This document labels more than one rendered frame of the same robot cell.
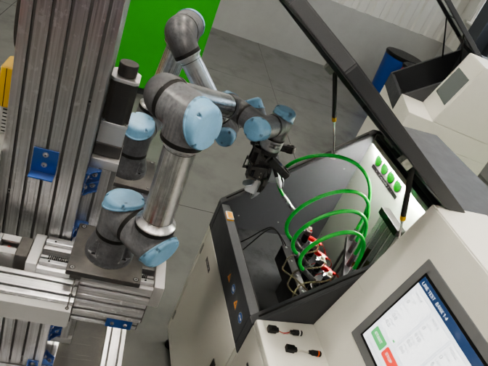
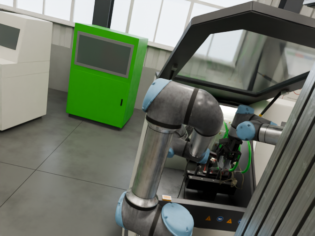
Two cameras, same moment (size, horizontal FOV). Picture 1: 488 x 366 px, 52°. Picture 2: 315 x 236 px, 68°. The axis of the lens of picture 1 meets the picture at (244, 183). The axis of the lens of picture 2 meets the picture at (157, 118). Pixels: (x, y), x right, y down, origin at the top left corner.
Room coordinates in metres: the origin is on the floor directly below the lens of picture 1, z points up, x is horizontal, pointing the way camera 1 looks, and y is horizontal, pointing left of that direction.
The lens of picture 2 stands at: (1.64, 1.10, 1.81)
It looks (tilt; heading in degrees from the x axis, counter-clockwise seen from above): 20 degrees down; 285
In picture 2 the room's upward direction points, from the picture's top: 14 degrees clockwise
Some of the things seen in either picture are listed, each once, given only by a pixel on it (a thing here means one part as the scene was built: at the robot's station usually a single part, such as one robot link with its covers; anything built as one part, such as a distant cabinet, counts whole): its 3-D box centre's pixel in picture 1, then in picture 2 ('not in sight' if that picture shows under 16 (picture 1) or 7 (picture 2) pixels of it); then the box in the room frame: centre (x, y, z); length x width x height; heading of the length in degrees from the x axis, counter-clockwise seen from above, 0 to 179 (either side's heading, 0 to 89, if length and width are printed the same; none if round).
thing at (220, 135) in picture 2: not in sight; (225, 134); (1.55, -0.65, 1.20); 0.13 x 0.03 x 0.31; 24
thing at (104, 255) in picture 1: (112, 240); not in sight; (1.18, 0.30, 1.09); 0.15 x 0.15 x 0.10
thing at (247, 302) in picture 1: (232, 267); (198, 214); (1.56, -0.09, 0.87); 0.62 x 0.04 x 0.16; 24
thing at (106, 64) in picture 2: not in sight; (107, 77); (3.73, -2.68, 0.81); 1.05 x 0.81 x 1.62; 11
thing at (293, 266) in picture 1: (296, 289); (208, 186); (1.55, -0.36, 0.91); 0.34 x 0.10 x 0.15; 24
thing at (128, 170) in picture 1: (129, 158); not in sight; (1.65, 0.45, 1.09); 0.15 x 0.15 x 0.10
